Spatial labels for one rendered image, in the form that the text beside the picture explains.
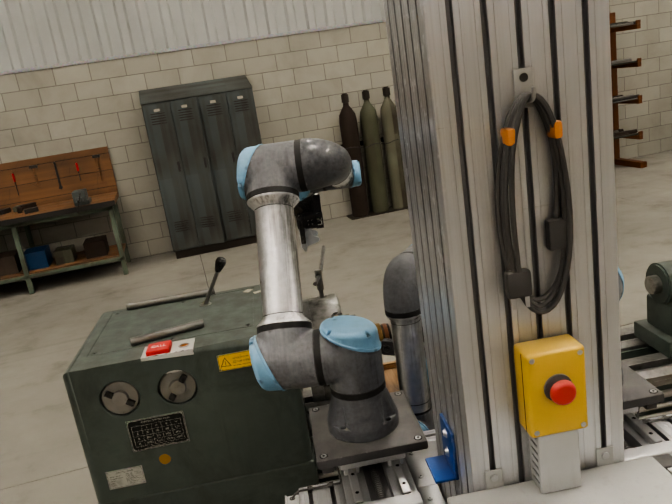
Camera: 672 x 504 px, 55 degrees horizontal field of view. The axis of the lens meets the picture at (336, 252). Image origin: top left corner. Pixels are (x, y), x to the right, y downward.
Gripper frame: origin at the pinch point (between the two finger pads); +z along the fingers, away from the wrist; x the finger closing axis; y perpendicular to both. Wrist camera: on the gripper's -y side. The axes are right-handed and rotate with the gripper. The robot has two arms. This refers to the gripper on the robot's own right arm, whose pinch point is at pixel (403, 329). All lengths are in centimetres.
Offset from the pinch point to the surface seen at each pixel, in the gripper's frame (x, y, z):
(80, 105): 87, -245, 625
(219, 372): 10, -54, -30
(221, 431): -7, -57, -30
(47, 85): 115, -275, 621
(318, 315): 14.0, -25.9, -11.7
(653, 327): -16, 83, 1
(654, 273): 4, 83, 0
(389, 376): -19.0, -5.3, 7.7
